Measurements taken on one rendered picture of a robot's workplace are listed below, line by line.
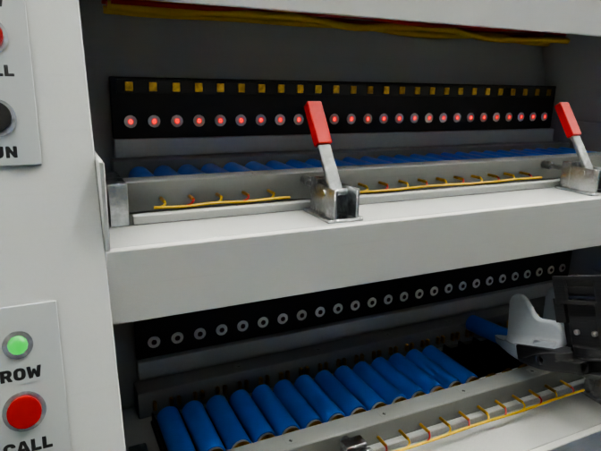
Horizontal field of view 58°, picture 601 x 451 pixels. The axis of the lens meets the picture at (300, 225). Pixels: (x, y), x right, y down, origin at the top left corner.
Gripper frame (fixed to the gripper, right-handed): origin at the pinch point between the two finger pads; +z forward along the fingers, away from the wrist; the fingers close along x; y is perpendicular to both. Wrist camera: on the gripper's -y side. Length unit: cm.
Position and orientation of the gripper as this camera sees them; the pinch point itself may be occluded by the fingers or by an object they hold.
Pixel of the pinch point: (516, 344)
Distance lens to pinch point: 59.0
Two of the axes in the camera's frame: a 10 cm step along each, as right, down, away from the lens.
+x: -9.1, 0.9, -4.1
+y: -1.2, -9.9, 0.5
